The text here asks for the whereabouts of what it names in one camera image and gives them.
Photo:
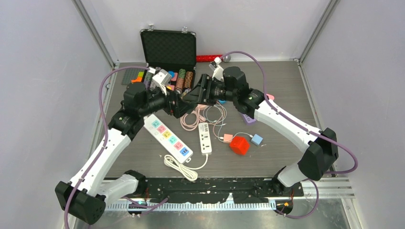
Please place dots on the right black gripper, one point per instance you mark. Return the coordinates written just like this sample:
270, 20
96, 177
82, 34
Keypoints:
206, 83

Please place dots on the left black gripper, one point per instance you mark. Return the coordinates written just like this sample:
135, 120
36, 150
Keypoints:
173, 96

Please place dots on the dark green cube socket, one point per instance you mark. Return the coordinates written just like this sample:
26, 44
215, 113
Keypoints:
187, 106

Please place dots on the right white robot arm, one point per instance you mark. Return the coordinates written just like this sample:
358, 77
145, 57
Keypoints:
319, 153

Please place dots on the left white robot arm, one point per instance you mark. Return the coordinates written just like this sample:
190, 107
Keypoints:
84, 196

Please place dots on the long white colourful power strip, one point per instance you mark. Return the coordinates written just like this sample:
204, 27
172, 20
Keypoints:
173, 144

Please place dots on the red glitter microphone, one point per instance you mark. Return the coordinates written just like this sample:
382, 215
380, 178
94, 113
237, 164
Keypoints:
210, 58

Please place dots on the small white power strip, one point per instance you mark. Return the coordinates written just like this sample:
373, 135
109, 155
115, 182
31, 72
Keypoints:
204, 137

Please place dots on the black poker chip case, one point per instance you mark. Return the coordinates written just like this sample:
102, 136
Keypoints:
173, 51

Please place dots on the pink small charger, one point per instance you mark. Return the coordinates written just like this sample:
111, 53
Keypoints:
227, 138

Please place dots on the orange toy block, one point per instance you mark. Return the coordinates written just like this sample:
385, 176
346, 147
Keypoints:
138, 78

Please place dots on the purple power strip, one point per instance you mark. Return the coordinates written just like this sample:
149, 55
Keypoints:
248, 120

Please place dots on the grey building baseplate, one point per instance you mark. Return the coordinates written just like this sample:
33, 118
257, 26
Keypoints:
132, 74

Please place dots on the red cube socket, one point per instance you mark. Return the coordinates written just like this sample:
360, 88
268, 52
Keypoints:
239, 145

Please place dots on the pink power strip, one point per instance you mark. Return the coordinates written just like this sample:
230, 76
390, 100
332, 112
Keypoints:
270, 97

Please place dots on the light blue charger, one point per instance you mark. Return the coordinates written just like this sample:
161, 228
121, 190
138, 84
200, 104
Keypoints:
256, 140

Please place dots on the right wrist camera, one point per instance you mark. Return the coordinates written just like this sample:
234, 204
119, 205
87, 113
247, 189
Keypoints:
217, 69

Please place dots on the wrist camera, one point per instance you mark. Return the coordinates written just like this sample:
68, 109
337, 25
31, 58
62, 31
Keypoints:
217, 69
161, 80

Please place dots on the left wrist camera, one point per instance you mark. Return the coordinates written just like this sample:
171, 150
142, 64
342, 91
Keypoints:
161, 80

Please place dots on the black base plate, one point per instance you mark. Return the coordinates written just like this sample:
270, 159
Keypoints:
213, 190

